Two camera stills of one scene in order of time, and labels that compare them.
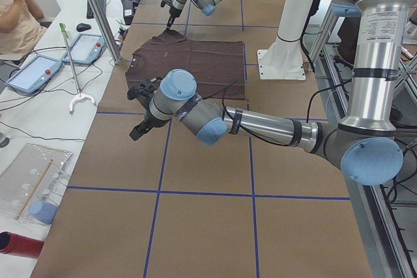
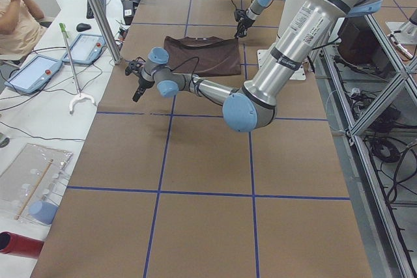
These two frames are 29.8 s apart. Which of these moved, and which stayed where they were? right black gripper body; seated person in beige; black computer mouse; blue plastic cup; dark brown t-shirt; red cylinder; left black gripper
Moved: left black gripper; dark brown t-shirt; right black gripper body
Stayed: black computer mouse; blue plastic cup; red cylinder; seated person in beige
